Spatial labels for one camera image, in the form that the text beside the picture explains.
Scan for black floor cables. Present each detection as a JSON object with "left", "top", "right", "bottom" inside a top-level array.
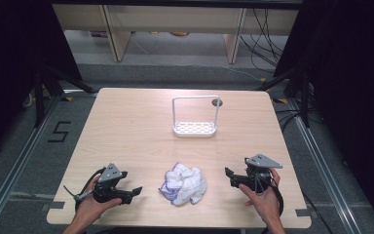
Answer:
[{"left": 275, "top": 107, "right": 307, "bottom": 132}]

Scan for black curtain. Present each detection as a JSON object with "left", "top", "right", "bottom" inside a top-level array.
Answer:
[
  {"left": 274, "top": 0, "right": 374, "bottom": 228},
  {"left": 0, "top": 0, "right": 83, "bottom": 162}
]

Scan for white towel with purple lines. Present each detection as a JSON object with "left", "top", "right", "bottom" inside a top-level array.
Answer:
[{"left": 158, "top": 162, "right": 207, "bottom": 207}]

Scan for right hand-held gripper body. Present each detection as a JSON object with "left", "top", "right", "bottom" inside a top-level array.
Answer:
[{"left": 238, "top": 153, "right": 283, "bottom": 195}]

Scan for person's left hand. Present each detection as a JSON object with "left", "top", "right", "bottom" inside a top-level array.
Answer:
[{"left": 74, "top": 175, "right": 123, "bottom": 225}]

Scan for black cable bundle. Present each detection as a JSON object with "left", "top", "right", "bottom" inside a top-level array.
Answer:
[{"left": 239, "top": 8, "right": 290, "bottom": 75}]

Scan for light wooden shelf unit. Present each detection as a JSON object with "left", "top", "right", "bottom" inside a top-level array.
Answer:
[{"left": 52, "top": 3, "right": 301, "bottom": 64}]

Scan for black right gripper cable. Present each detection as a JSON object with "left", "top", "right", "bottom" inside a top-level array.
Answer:
[{"left": 261, "top": 176, "right": 285, "bottom": 234}]

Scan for aluminium floor rail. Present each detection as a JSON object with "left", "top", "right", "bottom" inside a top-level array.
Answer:
[
  {"left": 287, "top": 97, "right": 362, "bottom": 234},
  {"left": 0, "top": 94, "right": 62, "bottom": 234}
]

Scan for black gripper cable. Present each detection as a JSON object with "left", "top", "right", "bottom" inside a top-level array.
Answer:
[
  {"left": 261, "top": 176, "right": 285, "bottom": 234},
  {"left": 73, "top": 167, "right": 107, "bottom": 213}
]

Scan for black metal stand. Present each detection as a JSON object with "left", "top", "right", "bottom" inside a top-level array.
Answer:
[
  {"left": 33, "top": 64, "right": 99, "bottom": 129},
  {"left": 256, "top": 66, "right": 314, "bottom": 129}
]

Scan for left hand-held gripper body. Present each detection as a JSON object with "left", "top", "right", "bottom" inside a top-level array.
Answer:
[{"left": 92, "top": 163, "right": 134, "bottom": 205}]

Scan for person's right hand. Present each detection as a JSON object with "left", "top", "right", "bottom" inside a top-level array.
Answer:
[{"left": 239, "top": 168, "right": 282, "bottom": 226}]

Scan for white towel rack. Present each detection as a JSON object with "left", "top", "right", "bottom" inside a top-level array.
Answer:
[{"left": 171, "top": 95, "right": 222, "bottom": 138}]

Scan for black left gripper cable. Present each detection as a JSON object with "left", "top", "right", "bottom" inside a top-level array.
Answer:
[{"left": 73, "top": 167, "right": 107, "bottom": 213}]

